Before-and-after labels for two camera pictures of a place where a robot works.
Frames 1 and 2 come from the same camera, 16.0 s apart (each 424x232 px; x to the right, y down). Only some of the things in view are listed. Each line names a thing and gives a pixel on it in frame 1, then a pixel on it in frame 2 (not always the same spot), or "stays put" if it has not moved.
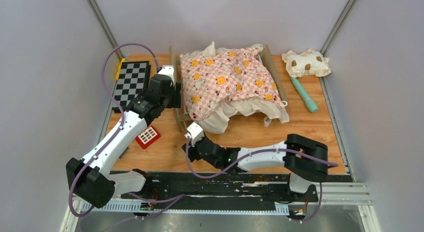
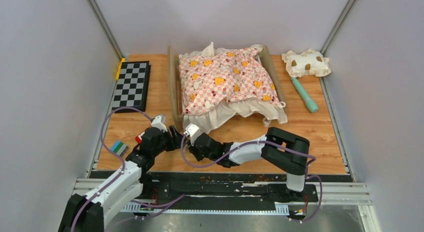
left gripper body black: [174, 99] → [167, 143]
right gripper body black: [194, 155] stays put
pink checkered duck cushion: [210, 79] stays put
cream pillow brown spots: [308, 62] stays put
